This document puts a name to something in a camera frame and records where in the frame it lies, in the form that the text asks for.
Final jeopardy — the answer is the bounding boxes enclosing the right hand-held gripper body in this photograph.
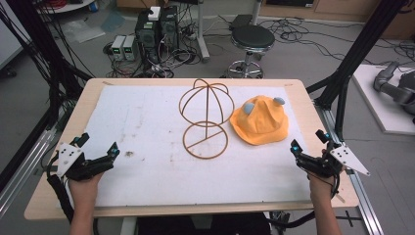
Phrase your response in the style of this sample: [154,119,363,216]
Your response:
[296,142,372,179]

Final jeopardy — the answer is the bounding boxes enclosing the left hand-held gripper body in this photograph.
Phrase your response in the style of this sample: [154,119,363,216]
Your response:
[56,142,115,181]

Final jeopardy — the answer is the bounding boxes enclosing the orange hat with grey ears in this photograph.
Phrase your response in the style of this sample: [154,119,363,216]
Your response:
[229,94,291,147]

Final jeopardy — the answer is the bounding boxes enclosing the brown wire hat stand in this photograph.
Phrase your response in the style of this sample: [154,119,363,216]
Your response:
[178,77,236,161]

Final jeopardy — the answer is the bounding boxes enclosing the person's right hand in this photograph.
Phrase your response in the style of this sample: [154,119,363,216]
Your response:
[307,168,343,201]

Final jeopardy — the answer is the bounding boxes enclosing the person's left hand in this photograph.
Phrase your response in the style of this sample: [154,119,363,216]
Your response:
[68,172,106,206]

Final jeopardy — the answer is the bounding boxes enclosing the white table mat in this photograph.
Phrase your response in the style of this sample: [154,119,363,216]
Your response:
[58,84,317,209]

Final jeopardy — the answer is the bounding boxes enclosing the white platform board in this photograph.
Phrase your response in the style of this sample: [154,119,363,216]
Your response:
[351,63,415,136]

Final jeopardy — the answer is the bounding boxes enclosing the grey power supply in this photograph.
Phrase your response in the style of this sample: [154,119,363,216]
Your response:
[122,34,138,62]
[111,34,127,62]

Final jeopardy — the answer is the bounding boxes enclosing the clear plastic sheet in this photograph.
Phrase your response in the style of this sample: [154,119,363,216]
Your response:
[61,19,107,44]

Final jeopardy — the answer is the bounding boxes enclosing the person's dark clothing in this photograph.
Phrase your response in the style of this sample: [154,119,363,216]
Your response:
[136,211,272,235]

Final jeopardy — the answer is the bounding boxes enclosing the black computer tower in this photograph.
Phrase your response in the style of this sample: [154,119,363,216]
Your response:
[134,11,161,65]
[159,5,180,51]

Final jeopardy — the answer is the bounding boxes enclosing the black round stool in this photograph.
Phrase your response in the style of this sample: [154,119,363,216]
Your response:
[226,24,276,79]

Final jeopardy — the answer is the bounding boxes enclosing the white round table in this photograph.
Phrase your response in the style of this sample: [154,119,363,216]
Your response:
[36,0,96,15]

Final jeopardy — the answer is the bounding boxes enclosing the black flat box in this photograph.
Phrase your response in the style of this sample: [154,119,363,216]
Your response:
[229,14,254,31]

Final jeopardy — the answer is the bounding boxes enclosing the white box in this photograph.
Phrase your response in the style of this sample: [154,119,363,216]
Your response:
[147,6,161,22]

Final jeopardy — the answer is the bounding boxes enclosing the white metal stand leg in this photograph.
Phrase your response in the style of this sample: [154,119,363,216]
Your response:
[195,0,211,64]

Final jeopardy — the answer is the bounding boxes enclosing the black sleeved gripper cable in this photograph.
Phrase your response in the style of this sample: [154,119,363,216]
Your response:
[46,156,75,224]

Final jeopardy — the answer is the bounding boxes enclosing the aluminium rail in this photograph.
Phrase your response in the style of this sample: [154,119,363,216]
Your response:
[313,103,386,235]
[0,127,59,218]

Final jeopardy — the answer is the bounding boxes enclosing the black metal frame post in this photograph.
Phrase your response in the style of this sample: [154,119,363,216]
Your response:
[0,0,94,194]
[305,0,410,142]

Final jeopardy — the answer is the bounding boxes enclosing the black floor cables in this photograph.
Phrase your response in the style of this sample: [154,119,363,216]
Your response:
[217,14,415,68]

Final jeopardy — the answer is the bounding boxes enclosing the tangle of computer cables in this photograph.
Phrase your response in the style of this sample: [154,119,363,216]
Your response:
[103,13,203,79]

